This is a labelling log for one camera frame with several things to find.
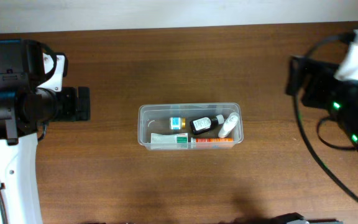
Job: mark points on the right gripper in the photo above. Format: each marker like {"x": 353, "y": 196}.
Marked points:
{"x": 293, "y": 76}

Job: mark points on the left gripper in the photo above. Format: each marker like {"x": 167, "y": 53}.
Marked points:
{"x": 70, "y": 103}

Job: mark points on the white spray bottle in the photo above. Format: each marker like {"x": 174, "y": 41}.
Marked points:
{"x": 229, "y": 124}

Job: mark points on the white green medicine box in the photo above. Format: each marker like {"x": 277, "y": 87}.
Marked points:
{"x": 168, "y": 142}

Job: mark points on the dark bottle white cap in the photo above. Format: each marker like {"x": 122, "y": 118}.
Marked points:
{"x": 205, "y": 124}

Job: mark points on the orange tablet tube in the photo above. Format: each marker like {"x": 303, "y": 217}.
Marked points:
{"x": 201, "y": 140}

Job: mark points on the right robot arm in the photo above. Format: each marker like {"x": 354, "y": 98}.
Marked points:
{"x": 347, "y": 118}

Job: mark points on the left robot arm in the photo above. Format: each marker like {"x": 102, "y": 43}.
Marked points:
{"x": 31, "y": 97}

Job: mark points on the clear plastic container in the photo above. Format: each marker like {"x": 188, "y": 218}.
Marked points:
{"x": 155, "y": 119}

